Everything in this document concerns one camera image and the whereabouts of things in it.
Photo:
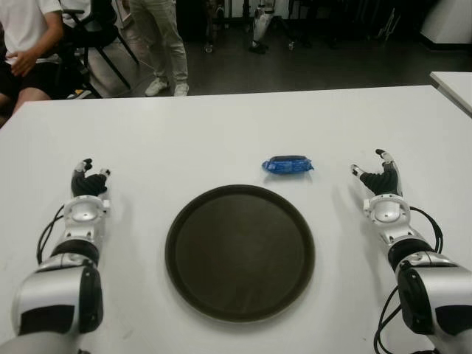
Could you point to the person in black shorts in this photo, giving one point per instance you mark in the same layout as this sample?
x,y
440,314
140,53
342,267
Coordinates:
x,y
26,26

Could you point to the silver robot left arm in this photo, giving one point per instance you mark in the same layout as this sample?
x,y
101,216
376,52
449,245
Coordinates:
x,y
55,291

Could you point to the white side table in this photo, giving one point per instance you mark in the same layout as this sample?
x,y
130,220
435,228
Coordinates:
x,y
457,86

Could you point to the person in beige trousers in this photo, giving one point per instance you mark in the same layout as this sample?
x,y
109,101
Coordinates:
x,y
162,33

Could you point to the white humanoid robot leg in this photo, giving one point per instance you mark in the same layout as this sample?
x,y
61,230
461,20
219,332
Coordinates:
x,y
260,26

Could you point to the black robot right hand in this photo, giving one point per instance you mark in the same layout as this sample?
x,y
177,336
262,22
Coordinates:
x,y
383,182

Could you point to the white cabinet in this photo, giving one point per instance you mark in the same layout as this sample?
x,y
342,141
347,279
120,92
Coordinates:
x,y
450,22

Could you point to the blue Oreo packet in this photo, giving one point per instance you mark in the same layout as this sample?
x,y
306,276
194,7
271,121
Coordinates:
x,y
287,166

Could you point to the folded grey metal frame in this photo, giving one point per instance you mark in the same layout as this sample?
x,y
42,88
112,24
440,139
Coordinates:
x,y
389,26

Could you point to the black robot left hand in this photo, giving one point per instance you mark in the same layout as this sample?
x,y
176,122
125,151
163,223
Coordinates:
x,y
86,184

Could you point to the black chair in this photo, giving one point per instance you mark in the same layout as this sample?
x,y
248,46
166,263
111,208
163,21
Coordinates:
x,y
92,35

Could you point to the round dark brown tray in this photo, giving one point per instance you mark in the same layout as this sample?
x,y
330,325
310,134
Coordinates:
x,y
239,254

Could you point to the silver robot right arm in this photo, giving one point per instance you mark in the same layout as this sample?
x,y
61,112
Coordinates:
x,y
435,287

